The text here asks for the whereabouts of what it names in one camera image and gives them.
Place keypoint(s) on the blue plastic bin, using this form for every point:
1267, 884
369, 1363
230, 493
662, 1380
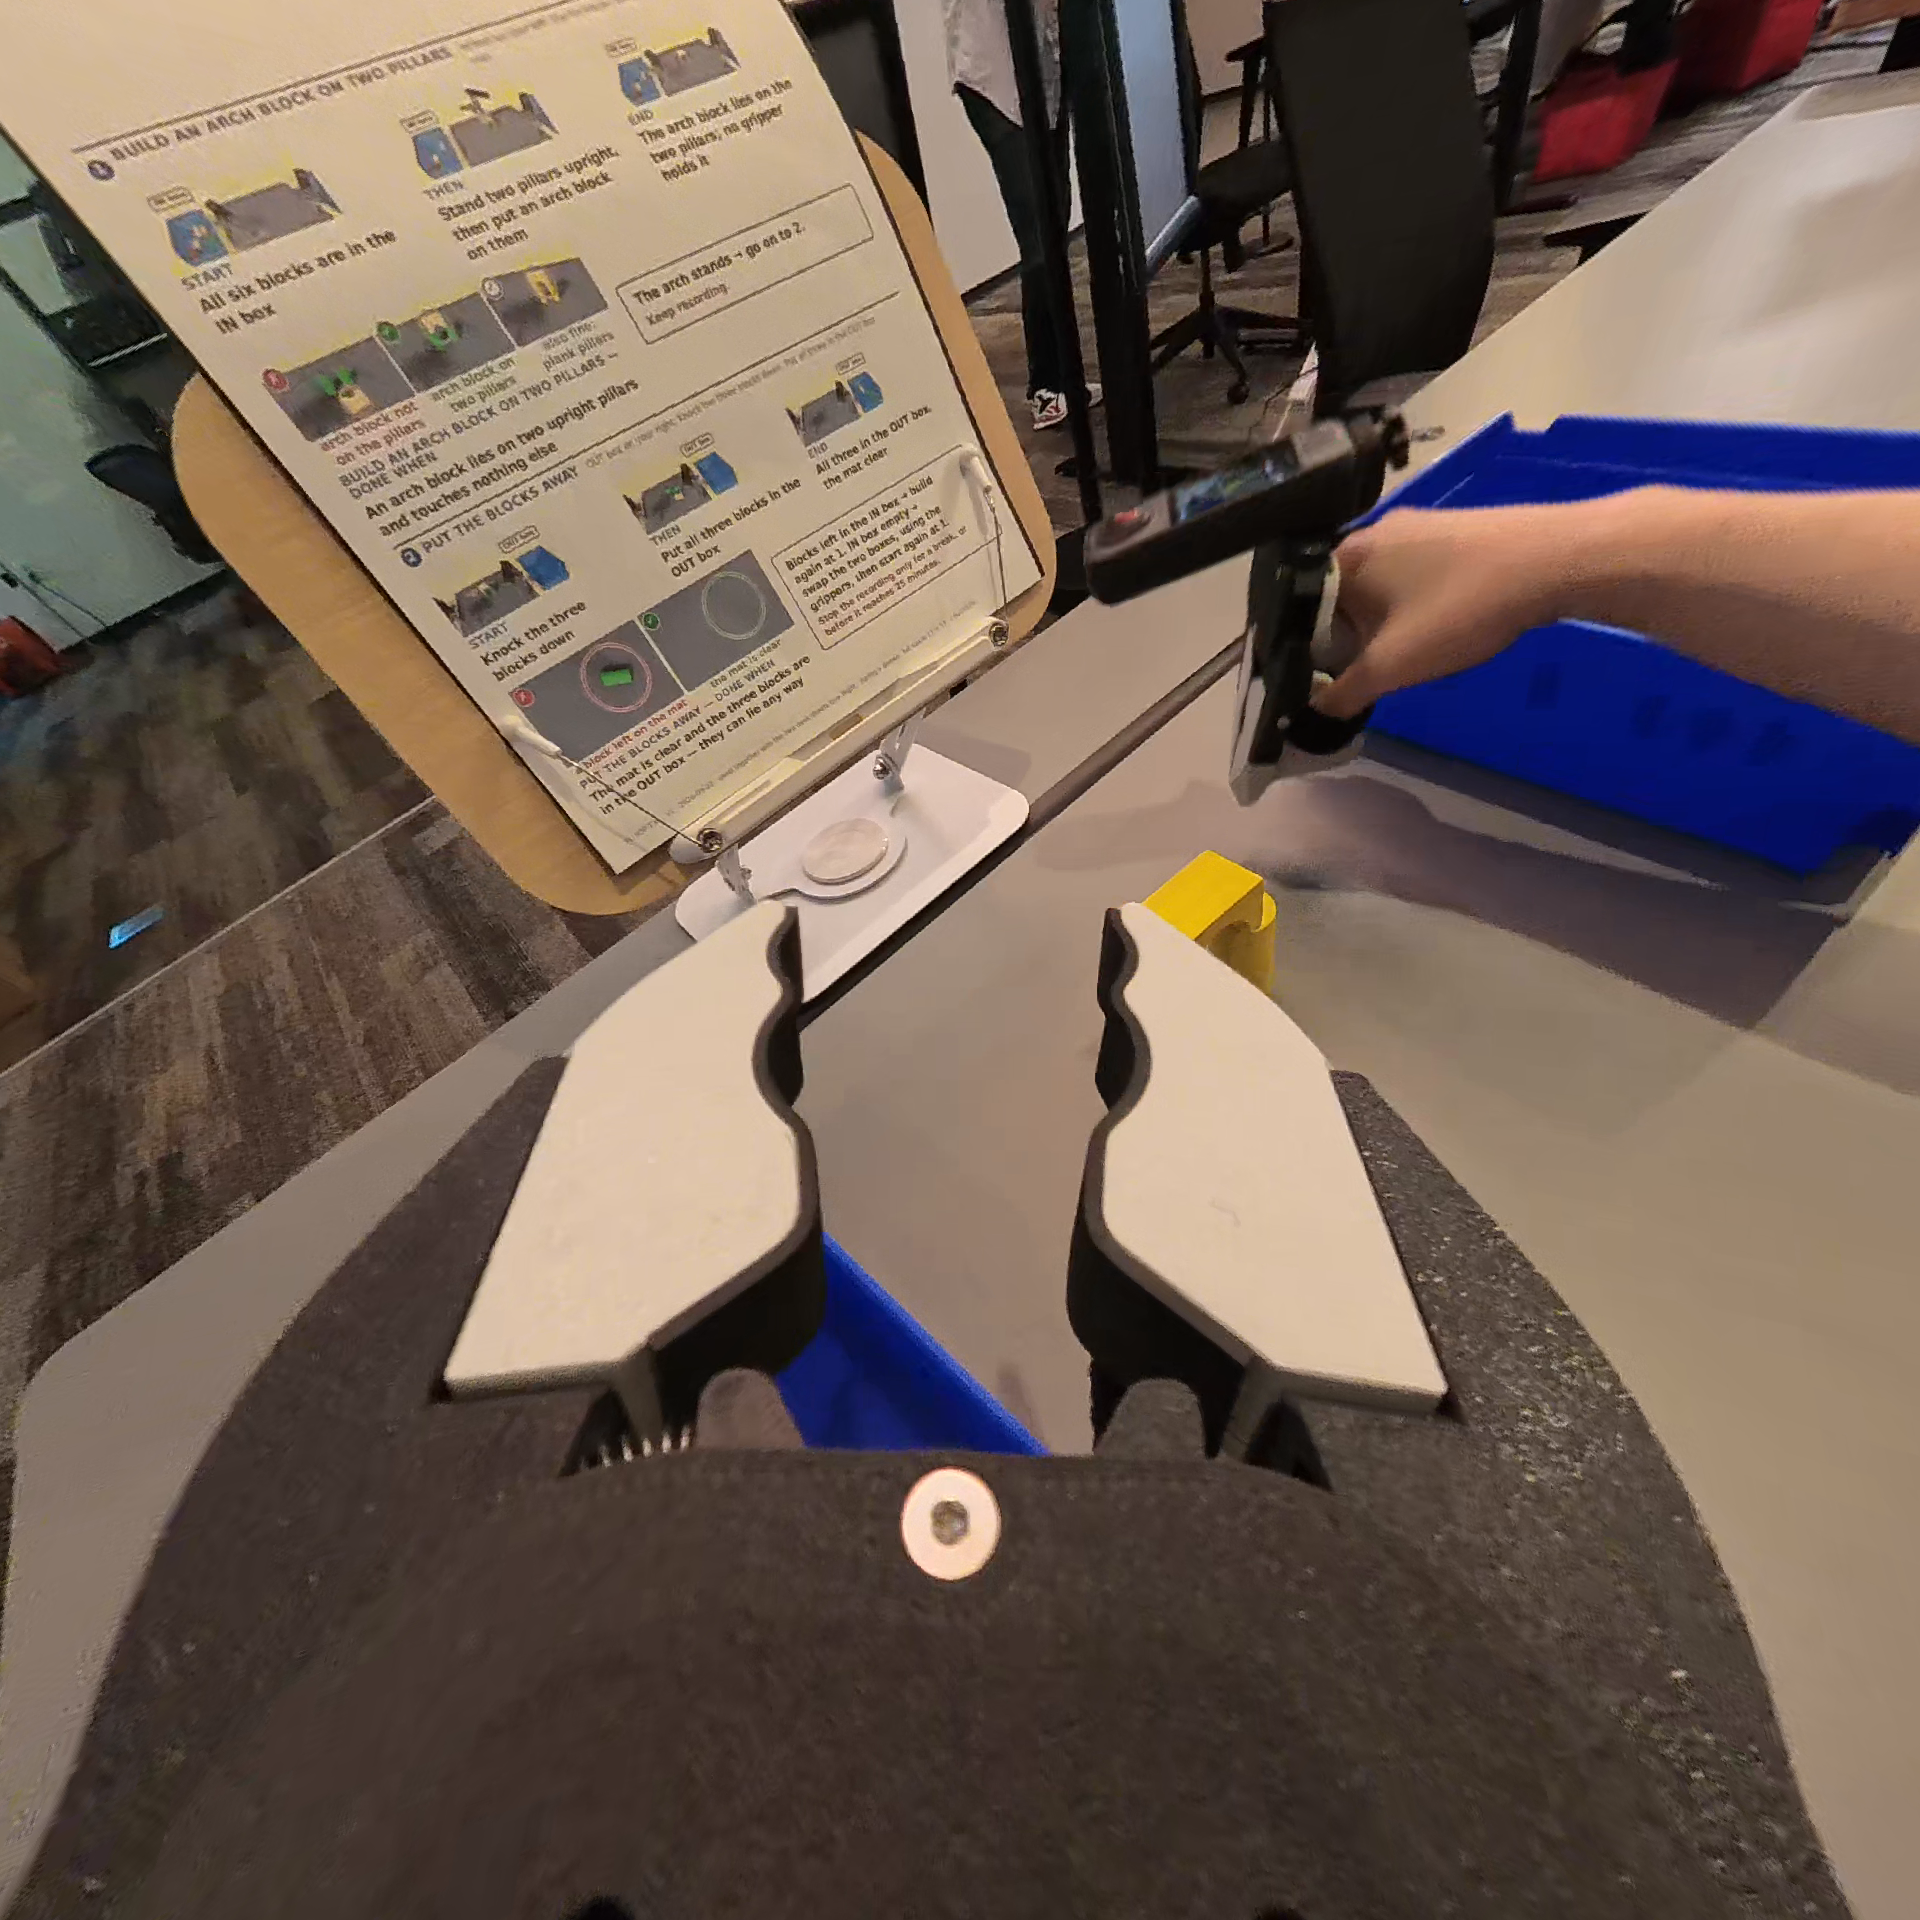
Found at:
1681, 766
901, 1364

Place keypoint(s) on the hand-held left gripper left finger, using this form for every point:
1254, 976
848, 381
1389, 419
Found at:
631, 1201

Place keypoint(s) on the person's right hand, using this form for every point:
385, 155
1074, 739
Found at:
1456, 602

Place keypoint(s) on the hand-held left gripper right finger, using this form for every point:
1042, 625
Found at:
1261, 1201

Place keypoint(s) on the red plastic bins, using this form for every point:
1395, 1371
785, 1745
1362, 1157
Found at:
1635, 92

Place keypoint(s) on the printed instruction sheet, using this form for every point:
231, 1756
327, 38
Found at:
510, 332

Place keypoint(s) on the person's right forearm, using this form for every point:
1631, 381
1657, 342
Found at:
1786, 594

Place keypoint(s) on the yellow arch block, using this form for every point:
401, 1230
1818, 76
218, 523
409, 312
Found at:
1217, 910

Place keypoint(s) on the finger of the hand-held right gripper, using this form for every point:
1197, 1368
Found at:
1275, 674

